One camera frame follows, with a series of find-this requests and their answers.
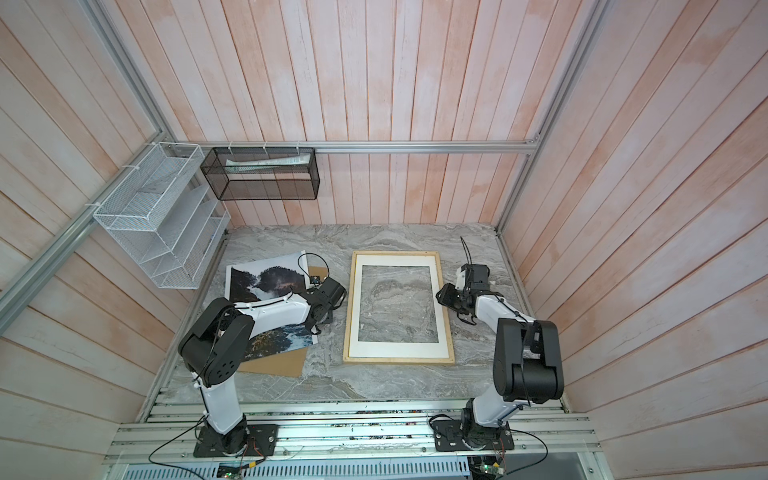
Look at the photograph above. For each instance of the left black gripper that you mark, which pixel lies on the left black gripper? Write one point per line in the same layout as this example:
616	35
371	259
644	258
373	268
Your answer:
328	320

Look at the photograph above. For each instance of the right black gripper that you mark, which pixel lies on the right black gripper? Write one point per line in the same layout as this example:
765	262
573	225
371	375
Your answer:
448	289

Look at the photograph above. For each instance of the white photo mat board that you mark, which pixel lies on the white photo mat board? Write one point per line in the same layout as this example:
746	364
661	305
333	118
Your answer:
393	314

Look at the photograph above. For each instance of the waterfall landscape photo print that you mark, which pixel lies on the waterfall landscape photo print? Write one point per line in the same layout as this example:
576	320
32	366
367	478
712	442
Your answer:
270	292

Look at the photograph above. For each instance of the light wooden picture frame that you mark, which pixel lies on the light wooden picture frame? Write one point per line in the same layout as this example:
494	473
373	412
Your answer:
357	351

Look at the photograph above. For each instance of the brown cardboard backing board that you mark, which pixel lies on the brown cardboard backing board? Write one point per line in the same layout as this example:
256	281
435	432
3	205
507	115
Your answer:
289	364

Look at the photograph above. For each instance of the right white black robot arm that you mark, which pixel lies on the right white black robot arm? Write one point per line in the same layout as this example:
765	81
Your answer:
526	367

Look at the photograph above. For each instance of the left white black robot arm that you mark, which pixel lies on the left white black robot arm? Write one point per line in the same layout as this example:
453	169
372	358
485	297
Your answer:
215	346

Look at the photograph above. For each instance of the aluminium slotted base rails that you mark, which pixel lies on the aluminium slotted base rails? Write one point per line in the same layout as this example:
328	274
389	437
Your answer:
360	439

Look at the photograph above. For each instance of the paper sheet inside black basket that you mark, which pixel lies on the paper sheet inside black basket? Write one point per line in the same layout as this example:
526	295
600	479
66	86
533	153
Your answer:
268	168

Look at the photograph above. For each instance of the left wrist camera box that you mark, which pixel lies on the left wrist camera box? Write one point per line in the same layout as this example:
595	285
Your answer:
330	291

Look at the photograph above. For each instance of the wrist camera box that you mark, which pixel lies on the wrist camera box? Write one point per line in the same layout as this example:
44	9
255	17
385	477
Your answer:
330	291
476	277

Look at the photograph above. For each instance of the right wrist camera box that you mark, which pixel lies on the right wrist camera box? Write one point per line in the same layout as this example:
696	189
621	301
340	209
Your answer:
476	277

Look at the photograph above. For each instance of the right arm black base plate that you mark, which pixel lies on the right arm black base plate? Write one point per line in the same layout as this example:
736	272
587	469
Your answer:
451	435

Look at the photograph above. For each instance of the black wire mesh basket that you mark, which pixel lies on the black wire mesh basket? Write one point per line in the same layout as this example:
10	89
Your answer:
229	188

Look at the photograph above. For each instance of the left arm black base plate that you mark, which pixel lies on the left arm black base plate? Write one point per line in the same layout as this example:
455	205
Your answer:
237	441

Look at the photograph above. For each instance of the white wire mesh shelf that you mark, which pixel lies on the white wire mesh shelf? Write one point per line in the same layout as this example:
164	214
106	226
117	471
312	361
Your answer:
169	225

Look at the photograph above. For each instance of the aluminium wall rail frame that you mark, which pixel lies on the aluminium wall rail frame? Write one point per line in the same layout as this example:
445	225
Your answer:
87	89

